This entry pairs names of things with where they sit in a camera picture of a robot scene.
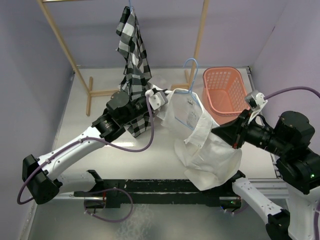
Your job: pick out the black white checkered shirt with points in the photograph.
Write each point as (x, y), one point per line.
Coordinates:
(137, 72)

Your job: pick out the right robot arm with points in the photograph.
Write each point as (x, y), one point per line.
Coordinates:
(299, 168)

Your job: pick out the blue hanger under checkered shirt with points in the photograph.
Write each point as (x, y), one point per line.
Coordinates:
(131, 7)

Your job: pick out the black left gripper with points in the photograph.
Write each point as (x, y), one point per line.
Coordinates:
(144, 102)

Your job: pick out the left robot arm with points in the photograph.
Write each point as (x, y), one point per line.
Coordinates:
(42, 176)

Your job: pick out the pink plastic laundry basket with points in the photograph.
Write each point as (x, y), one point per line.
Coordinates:
(223, 93)

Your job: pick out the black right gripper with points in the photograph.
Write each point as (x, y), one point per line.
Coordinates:
(240, 131)

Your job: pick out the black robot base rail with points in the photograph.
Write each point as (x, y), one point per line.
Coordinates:
(157, 192)

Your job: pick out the light blue wire hanger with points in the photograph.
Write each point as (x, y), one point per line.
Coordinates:
(186, 105)

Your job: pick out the wooden clothes rack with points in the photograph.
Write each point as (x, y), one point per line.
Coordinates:
(86, 29)

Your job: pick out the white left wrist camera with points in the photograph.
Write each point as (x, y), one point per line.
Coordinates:
(157, 98)

